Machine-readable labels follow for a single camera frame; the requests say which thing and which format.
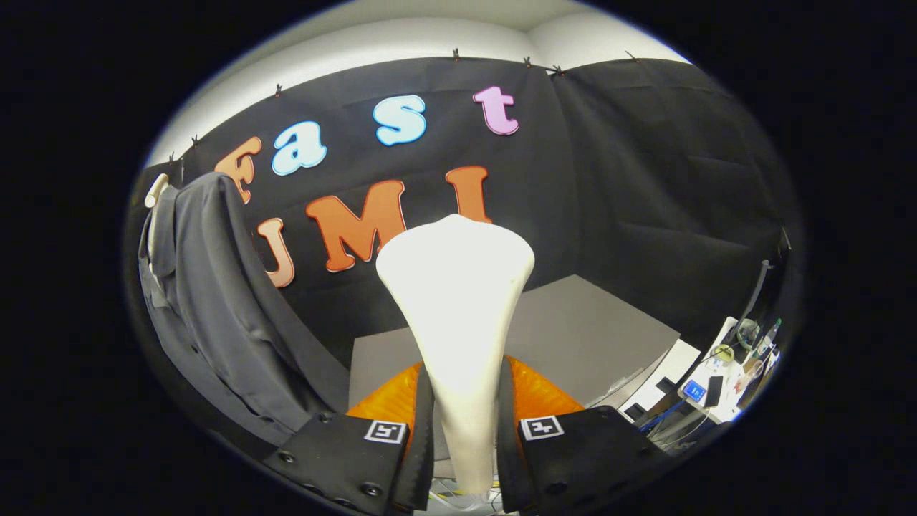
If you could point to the computer monitor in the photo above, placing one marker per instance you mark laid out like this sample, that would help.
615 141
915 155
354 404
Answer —
759 283

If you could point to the black phone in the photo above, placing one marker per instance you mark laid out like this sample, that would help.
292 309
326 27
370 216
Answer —
713 390

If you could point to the grey button shirt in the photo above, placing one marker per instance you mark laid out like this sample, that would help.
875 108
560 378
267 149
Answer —
215 301

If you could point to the white garment steamer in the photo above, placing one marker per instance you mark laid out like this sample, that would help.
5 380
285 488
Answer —
458 301

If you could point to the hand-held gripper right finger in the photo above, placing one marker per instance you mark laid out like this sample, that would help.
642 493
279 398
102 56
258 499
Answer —
507 444

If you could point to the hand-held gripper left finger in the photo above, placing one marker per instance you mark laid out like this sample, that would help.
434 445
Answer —
423 444

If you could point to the clear plastic bottle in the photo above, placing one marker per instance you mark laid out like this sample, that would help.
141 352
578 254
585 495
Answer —
769 338

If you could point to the white desk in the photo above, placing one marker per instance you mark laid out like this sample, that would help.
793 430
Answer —
673 365

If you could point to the cream mannequin torso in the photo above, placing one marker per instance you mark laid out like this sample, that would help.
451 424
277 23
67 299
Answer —
156 190

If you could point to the grey cabinet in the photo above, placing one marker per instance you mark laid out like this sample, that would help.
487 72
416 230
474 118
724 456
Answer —
594 330

